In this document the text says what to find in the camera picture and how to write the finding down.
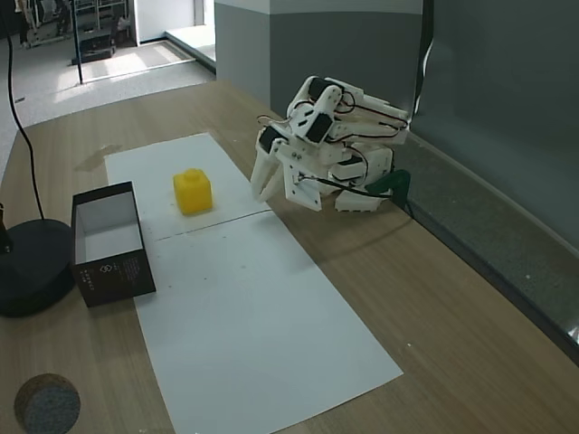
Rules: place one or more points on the green table clamp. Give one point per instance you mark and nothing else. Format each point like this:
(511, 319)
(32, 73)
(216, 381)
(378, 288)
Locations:
(391, 181)

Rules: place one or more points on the clear tape patch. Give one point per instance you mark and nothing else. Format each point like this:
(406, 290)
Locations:
(97, 158)

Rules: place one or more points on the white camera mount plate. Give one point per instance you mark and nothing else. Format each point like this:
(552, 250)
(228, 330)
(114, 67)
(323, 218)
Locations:
(302, 192)

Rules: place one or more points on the black crate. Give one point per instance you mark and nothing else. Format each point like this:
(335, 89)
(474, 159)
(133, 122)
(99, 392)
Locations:
(96, 45)

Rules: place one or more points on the yellow square block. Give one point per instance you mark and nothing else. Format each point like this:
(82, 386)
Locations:
(193, 194)

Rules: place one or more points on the black round stand base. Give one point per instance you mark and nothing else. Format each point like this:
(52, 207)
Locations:
(31, 267)

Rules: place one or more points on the white paper sheet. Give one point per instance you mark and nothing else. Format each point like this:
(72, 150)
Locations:
(253, 325)
(181, 153)

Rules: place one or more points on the black metal pole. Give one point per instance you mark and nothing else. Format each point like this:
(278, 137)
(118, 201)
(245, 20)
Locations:
(77, 45)

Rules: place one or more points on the brown cardboard box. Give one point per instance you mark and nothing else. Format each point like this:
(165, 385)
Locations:
(115, 276)

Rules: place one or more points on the person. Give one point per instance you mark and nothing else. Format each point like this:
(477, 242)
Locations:
(25, 22)

